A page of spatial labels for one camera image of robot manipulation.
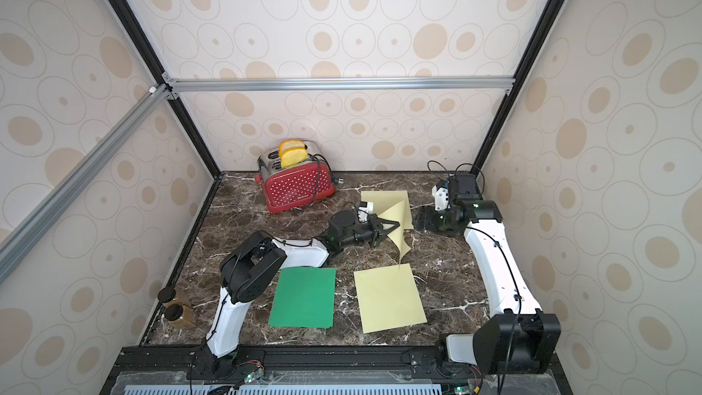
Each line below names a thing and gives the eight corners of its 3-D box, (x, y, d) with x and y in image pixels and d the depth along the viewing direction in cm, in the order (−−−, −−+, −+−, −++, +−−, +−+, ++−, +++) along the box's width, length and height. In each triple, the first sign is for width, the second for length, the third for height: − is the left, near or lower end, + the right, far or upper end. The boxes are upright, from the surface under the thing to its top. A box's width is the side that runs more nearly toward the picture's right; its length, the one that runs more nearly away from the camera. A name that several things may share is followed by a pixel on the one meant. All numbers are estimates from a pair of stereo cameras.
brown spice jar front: (176, 329, 82) (159, 320, 75) (183, 312, 85) (167, 302, 78) (196, 329, 81) (181, 320, 75) (202, 312, 85) (188, 302, 78)
